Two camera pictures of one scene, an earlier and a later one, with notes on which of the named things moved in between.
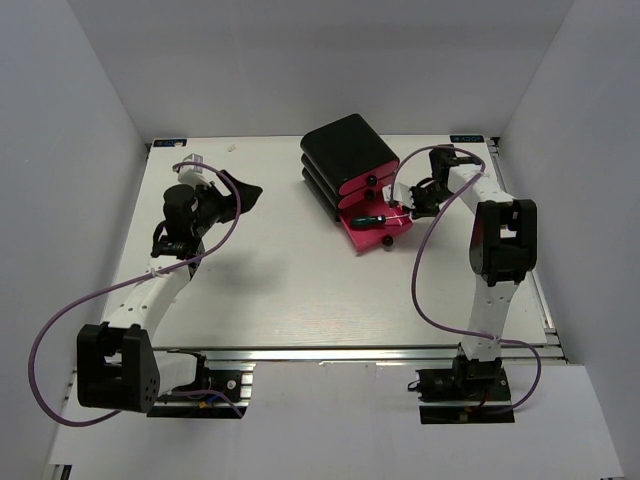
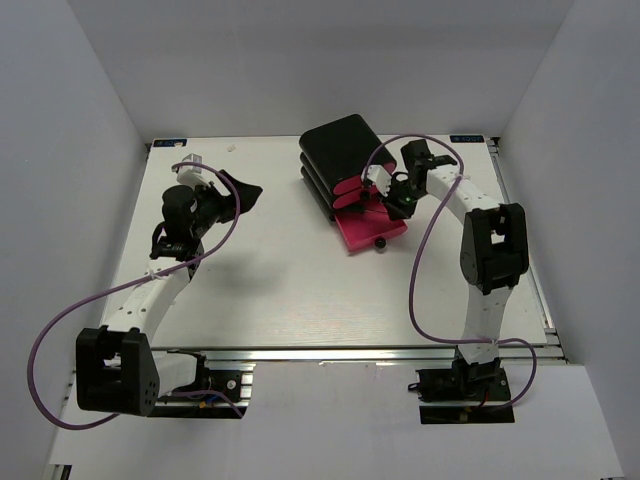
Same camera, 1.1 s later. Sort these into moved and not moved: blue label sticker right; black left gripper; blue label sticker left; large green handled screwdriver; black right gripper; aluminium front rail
Moved: large green handled screwdriver; black right gripper
Not moved: blue label sticker right; blue label sticker left; black left gripper; aluminium front rail
